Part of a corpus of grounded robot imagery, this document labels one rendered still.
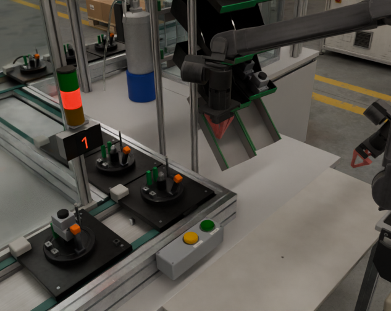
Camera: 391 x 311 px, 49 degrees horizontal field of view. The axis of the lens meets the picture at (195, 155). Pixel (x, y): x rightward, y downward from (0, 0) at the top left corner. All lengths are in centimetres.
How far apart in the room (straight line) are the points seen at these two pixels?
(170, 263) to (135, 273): 10
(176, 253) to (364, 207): 71
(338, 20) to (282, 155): 89
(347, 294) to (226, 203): 124
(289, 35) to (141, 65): 125
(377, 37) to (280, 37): 433
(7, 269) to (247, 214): 76
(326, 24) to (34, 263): 93
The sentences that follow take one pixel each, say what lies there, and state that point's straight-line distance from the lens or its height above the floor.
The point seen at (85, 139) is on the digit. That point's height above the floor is 121.
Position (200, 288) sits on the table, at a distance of 125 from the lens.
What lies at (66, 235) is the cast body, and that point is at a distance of 118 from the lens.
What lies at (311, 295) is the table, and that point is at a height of 86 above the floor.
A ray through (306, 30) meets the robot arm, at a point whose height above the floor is 153.
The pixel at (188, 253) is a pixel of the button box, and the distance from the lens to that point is 120.
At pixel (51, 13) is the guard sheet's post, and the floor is 155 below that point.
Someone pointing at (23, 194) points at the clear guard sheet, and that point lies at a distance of 128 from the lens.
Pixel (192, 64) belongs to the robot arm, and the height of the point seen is 143.
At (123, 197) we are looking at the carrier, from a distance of 139.
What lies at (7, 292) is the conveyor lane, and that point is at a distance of 128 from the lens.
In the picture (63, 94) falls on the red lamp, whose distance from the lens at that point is 118.
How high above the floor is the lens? 181
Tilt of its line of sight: 32 degrees down
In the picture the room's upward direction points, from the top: 1 degrees counter-clockwise
